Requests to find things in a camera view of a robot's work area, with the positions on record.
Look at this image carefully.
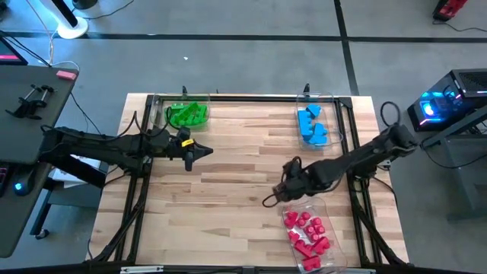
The grey desk base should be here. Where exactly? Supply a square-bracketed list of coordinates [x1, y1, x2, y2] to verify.
[30, 178, 103, 239]

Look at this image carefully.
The thin yellow cable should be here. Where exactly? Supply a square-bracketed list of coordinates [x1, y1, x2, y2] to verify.
[25, 0, 55, 68]

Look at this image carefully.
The black round base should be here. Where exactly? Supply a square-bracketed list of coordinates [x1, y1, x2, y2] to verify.
[71, 0, 99, 11]

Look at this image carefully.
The black lit computer tower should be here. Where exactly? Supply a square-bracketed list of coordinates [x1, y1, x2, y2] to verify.
[406, 68, 487, 133]

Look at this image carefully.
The long green block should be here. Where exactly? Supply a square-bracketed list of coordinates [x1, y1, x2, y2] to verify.
[192, 104, 209, 126]
[178, 100, 199, 122]
[184, 110, 205, 127]

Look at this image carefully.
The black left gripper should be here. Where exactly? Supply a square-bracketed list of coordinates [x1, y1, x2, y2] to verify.
[167, 127, 214, 172]

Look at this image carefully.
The red device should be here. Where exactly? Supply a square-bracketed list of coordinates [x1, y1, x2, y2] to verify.
[432, 0, 469, 23]

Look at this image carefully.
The long blue block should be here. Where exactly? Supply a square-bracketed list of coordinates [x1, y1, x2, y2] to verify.
[297, 110, 314, 134]

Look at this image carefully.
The clear plastic bin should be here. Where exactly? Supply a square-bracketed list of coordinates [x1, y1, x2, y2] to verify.
[150, 93, 211, 133]
[280, 196, 348, 274]
[295, 92, 343, 151]

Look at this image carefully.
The black computer mouse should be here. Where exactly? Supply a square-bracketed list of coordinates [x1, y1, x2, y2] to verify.
[13, 178, 33, 197]

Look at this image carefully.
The black metal table frame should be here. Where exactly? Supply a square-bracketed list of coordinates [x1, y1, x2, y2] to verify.
[91, 94, 406, 273]

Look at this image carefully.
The black keyboard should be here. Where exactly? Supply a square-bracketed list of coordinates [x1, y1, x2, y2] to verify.
[0, 163, 9, 197]

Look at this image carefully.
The white floor stand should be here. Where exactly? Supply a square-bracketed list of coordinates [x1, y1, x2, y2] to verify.
[28, 0, 89, 40]

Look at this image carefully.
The black monitor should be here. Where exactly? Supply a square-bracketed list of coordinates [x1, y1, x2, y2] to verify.
[0, 36, 28, 66]

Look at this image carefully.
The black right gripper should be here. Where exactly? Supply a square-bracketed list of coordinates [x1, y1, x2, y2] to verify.
[272, 156, 329, 205]

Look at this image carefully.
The dark side desk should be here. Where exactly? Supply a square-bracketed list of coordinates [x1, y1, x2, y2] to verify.
[0, 64, 80, 259]

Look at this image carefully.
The black bar clamp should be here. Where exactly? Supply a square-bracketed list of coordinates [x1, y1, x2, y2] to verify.
[5, 84, 57, 121]

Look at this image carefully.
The grey metal stand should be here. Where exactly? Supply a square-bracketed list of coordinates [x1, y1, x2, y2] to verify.
[418, 106, 487, 221]

